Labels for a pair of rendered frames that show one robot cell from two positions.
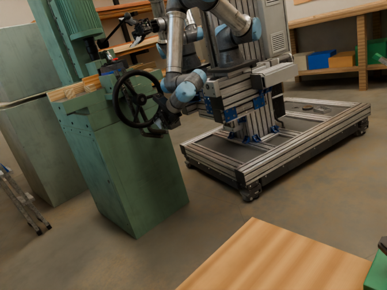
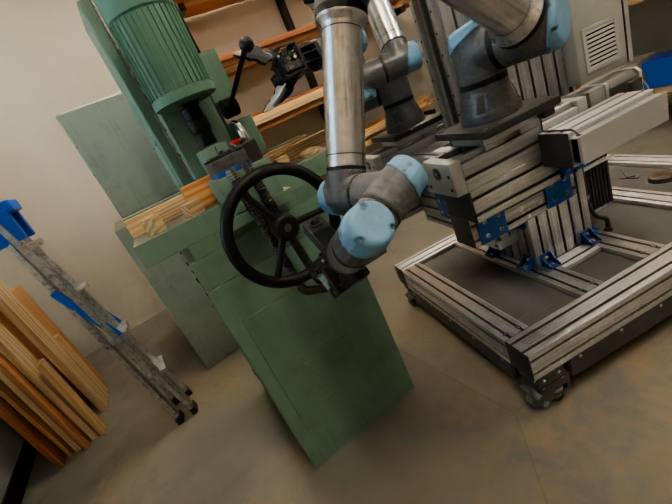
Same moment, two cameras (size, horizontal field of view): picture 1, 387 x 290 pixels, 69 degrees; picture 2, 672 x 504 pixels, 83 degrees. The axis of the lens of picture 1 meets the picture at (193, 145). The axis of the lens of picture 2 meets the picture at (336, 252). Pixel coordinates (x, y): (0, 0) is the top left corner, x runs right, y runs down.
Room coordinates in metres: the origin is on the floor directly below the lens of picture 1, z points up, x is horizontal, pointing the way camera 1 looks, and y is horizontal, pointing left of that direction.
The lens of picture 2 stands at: (0.62, -0.12, 1.02)
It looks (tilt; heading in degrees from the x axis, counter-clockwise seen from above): 21 degrees down; 16
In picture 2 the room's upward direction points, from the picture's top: 24 degrees counter-clockwise
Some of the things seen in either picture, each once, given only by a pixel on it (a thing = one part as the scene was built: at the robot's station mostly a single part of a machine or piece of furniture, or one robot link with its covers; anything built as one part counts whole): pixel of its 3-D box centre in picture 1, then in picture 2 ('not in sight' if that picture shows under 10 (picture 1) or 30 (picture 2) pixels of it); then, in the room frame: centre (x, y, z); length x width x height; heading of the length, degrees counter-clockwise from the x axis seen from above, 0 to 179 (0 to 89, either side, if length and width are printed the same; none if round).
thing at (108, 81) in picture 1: (118, 80); (244, 185); (1.53, 0.29, 0.91); 0.15 x 0.14 x 0.09; 127
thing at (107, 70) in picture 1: (114, 66); (233, 158); (1.54, 0.29, 0.99); 0.13 x 0.11 x 0.06; 127
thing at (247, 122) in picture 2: (107, 60); (245, 136); (1.93, 0.39, 1.02); 0.09 x 0.07 x 0.12; 127
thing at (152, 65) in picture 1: (114, 77); (250, 172); (1.73, 0.34, 0.92); 0.60 x 0.02 x 0.04; 127
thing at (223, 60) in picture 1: (230, 56); (487, 97); (1.71, -0.34, 0.87); 0.15 x 0.15 x 0.10
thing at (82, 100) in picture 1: (114, 89); (245, 200); (1.60, 0.34, 0.87); 0.61 x 0.30 x 0.06; 127
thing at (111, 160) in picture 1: (125, 164); (294, 320); (1.79, 0.47, 0.35); 0.58 x 0.45 x 0.71; 37
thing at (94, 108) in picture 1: (114, 97); (250, 214); (1.64, 0.37, 0.82); 0.40 x 0.21 x 0.04; 127
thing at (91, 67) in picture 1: (98, 68); (217, 160); (1.71, 0.41, 0.99); 0.14 x 0.07 x 0.09; 37
